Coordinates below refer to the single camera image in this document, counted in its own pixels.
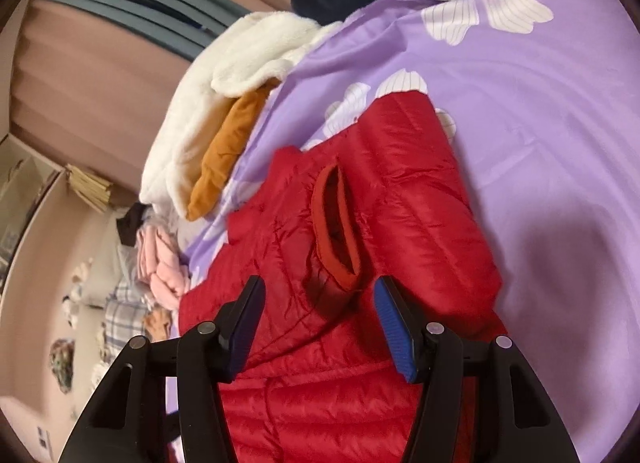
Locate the white fleece garment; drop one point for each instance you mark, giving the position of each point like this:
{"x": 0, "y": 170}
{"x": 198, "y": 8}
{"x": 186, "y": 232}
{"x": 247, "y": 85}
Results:
{"x": 257, "y": 48}

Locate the orange folded garment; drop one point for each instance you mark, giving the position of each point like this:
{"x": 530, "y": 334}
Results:
{"x": 225, "y": 149}

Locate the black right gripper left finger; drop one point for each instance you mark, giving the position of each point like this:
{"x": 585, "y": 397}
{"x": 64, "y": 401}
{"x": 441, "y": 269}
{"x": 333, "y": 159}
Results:
{"x": 156, "y": 392}

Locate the purple floral bed sheet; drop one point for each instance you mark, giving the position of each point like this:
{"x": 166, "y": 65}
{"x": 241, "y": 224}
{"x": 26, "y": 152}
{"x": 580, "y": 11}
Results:
{"x": 539, "y": 100}

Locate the teal window curtain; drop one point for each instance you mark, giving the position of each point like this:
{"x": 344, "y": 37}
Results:
{"x": 140, "y": 8}

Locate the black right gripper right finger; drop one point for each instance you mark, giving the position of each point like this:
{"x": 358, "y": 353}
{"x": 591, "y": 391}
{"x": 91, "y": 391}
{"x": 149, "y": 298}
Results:
{"x": 515, "y": 419}

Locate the plaid grey garment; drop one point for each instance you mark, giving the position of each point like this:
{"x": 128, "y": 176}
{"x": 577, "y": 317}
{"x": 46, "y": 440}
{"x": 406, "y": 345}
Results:
{"x": 124, "y": 311}

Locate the pink crumpled garment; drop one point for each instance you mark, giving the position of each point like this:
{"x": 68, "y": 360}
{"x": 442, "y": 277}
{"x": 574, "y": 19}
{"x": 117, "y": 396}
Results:
{"x": 160, "y": 267}

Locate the red quilted down jacket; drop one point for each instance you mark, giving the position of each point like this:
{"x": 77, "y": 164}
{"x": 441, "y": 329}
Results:
{"x": 382, "y": 197}

